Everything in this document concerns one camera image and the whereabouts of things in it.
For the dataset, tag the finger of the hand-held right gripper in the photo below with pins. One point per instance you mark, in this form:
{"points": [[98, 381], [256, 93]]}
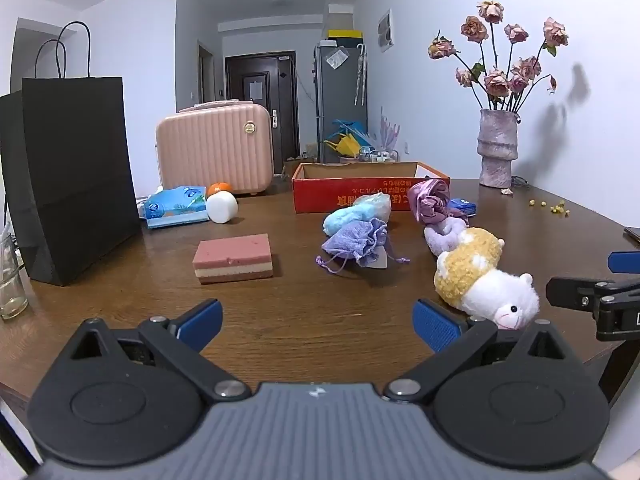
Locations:
{"points": [[625, 262], [575, 290]]}

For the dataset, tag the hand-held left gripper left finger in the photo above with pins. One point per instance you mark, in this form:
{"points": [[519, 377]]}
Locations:
{"points": [[202, 321]]}

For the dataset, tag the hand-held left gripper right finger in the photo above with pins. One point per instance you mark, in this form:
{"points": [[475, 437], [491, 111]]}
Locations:
{"points": [[434, 326]]}

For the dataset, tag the purple fluffy plush item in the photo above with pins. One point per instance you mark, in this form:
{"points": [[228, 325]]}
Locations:
{"points": [[442, 240]]}

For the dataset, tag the purple satin cloth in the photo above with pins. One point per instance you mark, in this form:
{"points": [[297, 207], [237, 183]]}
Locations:
{"points": [[430, 200]]}

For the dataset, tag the iridescent plastic bag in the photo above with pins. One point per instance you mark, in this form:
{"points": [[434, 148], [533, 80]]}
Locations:
{"points": [[377, 205]]}

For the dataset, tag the light blue fluffy towel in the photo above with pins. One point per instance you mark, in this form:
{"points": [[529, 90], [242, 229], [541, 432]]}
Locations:
{"points": [[342, 220]]}

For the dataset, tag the red cardboard box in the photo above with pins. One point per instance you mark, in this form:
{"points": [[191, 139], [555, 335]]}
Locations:
{"points": [[325, 195]]}

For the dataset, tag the yellow and white plush sheep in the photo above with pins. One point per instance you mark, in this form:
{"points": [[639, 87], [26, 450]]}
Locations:
{"points": [[470, 265]]}

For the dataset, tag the pink layered sponge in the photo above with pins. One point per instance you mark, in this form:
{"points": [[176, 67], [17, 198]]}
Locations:
{"points": [[232, 255]]}

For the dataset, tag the scattered yellow pellets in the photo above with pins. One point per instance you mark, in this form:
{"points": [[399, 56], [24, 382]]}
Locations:
{"points": [[555, 208]]}

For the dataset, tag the blue tissue packet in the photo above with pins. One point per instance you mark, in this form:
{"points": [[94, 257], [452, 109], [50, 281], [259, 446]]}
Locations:
{"points": [[175, 205]]}

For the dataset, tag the small blue packet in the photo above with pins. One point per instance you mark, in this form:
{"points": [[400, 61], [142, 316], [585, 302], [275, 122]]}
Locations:
{"points": [[462, 205]]}

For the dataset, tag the orange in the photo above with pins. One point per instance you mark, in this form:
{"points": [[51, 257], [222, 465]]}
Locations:
{"points": [[219, 188]]}

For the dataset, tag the purple textured vase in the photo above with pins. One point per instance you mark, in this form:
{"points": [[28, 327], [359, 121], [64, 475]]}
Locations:
{"points": [[495, 150]]}

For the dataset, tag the pink ribbed suitcase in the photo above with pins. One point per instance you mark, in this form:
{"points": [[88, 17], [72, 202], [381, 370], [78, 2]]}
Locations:
{"points": [[210, 150]]}

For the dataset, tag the black paper bag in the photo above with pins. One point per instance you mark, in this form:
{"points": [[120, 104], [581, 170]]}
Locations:
{"points": [[70, 185]]}

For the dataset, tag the clear glass jar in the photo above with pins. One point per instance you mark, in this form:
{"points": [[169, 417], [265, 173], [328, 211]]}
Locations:
{"points": [[11, 285]]}

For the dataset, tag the purple decorative wings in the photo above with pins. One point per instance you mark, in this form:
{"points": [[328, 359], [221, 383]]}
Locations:
{"points": [[389, 130]]}

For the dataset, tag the blue plastic stool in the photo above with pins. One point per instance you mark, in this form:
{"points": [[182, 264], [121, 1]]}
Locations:
{"points": [[350, 126]]}

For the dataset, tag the dried rose bouquet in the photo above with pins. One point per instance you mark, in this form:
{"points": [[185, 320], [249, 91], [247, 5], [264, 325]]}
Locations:
{"points": [[496, 82]]}

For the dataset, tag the white paper sheet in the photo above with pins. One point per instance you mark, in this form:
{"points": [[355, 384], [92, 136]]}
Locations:
{"points": [[256, 89]]}

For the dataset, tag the grey refrigerator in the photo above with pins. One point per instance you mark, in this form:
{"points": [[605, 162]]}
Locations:
{"points": [[335, 100]]}

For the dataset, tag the dark brown door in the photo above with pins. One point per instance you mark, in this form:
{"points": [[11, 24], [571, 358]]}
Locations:
{"points": [[235, 75]]}

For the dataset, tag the white folded umbrella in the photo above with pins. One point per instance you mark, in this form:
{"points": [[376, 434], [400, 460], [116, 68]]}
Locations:
{"points": [[361, 75]]}

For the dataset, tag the white electrical panel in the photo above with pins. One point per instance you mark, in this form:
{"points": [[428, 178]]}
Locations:
{"points": [[385, 30]]}

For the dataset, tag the yellow box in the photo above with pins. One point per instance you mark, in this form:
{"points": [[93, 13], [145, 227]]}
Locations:
{"points": [[345, 34]]}

